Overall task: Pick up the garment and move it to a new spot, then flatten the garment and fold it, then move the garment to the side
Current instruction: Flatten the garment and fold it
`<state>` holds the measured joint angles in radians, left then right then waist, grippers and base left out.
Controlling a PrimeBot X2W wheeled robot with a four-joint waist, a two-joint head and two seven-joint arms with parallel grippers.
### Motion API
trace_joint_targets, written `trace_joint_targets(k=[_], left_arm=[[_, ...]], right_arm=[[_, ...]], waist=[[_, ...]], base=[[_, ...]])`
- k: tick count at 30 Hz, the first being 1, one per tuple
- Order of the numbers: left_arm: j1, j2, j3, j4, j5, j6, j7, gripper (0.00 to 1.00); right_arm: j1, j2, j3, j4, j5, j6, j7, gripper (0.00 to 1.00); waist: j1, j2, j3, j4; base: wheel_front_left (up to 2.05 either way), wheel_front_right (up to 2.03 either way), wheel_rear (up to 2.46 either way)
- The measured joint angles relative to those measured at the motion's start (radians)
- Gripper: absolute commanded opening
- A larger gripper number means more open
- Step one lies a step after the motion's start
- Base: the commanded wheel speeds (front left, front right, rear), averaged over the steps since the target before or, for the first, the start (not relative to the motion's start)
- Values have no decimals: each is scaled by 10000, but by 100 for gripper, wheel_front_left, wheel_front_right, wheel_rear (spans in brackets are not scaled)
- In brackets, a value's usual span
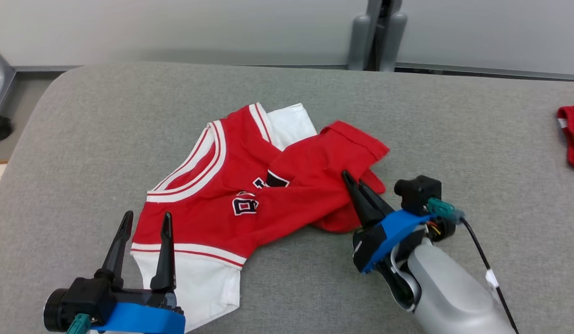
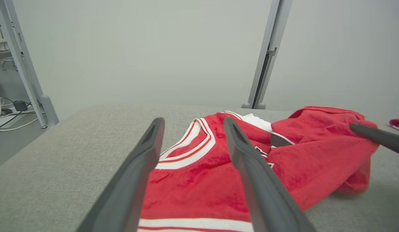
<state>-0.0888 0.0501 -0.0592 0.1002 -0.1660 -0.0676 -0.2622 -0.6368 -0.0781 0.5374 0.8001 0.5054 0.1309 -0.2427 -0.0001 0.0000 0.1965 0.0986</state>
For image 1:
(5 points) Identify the red and white basketball jersey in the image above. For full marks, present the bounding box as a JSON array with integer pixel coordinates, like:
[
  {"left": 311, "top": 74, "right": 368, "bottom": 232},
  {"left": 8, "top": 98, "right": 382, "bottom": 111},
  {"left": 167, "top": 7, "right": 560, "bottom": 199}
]
[{"left": 131, "top": 102, "right": 390, "bottom": 332}]

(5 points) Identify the blue right camera mount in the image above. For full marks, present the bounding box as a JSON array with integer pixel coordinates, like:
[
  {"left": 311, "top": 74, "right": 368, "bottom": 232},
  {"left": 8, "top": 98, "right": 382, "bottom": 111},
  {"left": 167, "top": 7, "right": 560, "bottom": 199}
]
[{"left": 360, "top": 210, "right": 434, "bottom": 273}]

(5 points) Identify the white right ribbon cable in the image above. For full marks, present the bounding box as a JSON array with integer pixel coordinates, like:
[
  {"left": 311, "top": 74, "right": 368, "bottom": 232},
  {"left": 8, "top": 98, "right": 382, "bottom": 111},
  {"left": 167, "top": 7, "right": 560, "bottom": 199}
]
[{"left": 389, "top": 241, "right": 418, "bottom": 312}]

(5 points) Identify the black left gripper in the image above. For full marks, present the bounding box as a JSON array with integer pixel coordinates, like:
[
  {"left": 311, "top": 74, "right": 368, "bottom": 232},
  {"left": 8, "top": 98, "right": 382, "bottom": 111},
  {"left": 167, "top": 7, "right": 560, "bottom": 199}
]
[{"left": 44, "top": 211, "right": 182, "bottom": 332}]

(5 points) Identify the left camera cable teal plug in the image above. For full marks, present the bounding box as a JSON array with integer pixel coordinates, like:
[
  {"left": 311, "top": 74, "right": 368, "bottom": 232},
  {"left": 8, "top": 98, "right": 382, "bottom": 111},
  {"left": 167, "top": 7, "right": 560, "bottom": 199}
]
[{"left": 67, "top": 314, "right": 92, "bottom": 334}]

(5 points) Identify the blue left camera mount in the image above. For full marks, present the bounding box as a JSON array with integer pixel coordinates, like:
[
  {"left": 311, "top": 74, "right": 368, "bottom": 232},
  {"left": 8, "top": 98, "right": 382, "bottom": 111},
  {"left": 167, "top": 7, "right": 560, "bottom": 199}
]
[{"left": 90, "top": 302, "right": 185, "bottom": 334}]

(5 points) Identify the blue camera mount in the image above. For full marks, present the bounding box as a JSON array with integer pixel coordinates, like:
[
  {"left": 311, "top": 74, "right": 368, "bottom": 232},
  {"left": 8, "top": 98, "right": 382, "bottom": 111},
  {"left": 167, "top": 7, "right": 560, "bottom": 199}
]
[
  {"left": 90, "top": 302, "right": 185, "bottom": 334},
  {"left": 360, "top": 210, "right": 434, "bottom": 273}
]

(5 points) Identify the grey partition post frame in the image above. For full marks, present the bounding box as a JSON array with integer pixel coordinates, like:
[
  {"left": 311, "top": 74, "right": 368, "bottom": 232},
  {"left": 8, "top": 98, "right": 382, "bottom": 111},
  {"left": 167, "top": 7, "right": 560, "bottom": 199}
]
[{"left": 366, "top": 0, "right": 403, "bottom": 71}]

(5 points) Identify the grey rounded post foot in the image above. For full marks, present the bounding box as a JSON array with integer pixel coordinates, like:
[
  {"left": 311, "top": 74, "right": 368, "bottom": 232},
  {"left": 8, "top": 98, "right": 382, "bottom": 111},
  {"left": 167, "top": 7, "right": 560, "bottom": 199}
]
[
  {"left": 380, "top": 12, "right": 407, "bottom": 72},
  {"left": 347, "top": 14, "right": 372, "bottom": 71}
]

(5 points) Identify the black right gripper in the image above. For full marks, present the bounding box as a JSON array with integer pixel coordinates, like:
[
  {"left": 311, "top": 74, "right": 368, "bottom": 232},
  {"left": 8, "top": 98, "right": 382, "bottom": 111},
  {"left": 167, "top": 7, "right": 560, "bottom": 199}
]
[{"left": 341, "top": 170, "right": 456, "bottom": 279}]

